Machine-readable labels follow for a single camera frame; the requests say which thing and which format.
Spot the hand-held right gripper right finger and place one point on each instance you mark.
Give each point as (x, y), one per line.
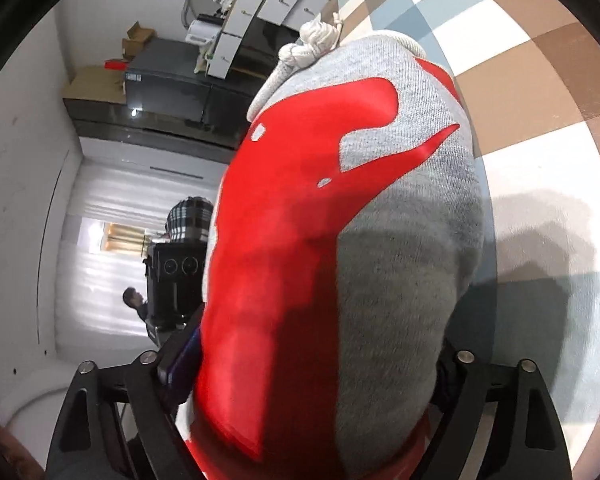
(460, 375)

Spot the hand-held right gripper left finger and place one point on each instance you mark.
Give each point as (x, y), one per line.
(182, 365)

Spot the grey printed hoodie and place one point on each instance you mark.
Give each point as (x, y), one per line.
(405, 260)

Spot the dark plaid pillow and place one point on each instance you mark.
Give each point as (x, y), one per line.
(190, 220)

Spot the white curtain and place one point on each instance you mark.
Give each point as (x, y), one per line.
(105, 280)

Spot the checked bed blanket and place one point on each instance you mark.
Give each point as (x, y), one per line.
(530, 185)

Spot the dark grey refrigerator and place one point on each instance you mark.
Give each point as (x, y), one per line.
(180, 80)

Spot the flat cardboard box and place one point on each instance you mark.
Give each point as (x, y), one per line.
(92, 85)

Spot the red box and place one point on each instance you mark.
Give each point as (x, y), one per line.
(116, 65)

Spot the open cardboard box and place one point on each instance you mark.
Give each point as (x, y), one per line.
(137, 40)

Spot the white crumpled cloth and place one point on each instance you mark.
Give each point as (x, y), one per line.
(223, 0)

